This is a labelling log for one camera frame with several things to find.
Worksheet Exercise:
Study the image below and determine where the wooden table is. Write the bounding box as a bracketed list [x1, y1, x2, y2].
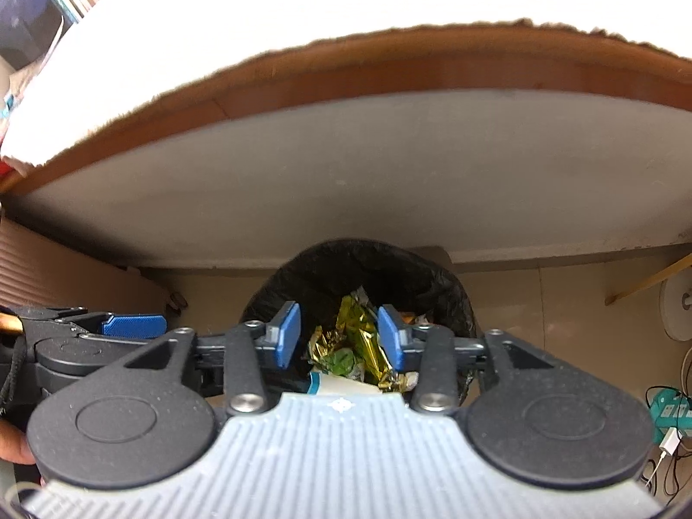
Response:
[0, 16, 692, 272]

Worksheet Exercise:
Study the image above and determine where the green power strip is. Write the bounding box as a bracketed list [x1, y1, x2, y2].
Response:
[649, 386, 692, 445]

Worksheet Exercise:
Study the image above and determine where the white blue paper bag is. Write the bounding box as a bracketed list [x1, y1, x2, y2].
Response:
[307, 370, 402, 397]

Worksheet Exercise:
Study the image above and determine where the person's left hand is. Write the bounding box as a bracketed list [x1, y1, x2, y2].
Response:
[0, 420, 36, 467]

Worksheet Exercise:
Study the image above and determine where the green wrapper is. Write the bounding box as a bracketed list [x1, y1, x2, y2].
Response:
[323, 349, 359, 378]

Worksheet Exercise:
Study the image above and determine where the white round fan base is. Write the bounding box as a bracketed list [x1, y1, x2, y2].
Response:
[658, 267, 692, 343]

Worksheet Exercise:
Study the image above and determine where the row of upright side books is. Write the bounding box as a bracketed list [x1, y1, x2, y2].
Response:
[0, 0, 123, 67]

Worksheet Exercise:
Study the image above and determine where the trash bin with black bag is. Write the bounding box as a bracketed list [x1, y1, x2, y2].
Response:
[240, 238, 477, 407]

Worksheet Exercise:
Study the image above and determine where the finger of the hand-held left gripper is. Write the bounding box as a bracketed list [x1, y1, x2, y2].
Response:
[76, 312, 166, 341]
[11, 305, 90, 327]

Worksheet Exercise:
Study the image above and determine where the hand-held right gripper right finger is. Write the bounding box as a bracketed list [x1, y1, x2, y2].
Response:
[377, 305, 548, 417]

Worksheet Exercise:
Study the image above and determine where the pink striped tablecloth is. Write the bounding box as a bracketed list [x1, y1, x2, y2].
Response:
[0, 0, 692, 175]

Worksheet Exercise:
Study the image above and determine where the large gold foil bag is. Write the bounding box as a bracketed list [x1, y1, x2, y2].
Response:
[307, 293, 418, 393]

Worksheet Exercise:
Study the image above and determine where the white charger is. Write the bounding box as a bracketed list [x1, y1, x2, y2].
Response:
[660, 426, 686, 456]

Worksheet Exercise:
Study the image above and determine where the wooden stick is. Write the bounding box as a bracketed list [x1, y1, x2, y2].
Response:
[604, 253, 692, 307]

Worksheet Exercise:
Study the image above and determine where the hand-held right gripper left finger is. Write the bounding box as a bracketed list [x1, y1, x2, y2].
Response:
[124, 301, 302, 418]

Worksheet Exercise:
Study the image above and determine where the beige ribbed panel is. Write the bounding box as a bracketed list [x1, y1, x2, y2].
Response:
[0, 215, 172, 317]

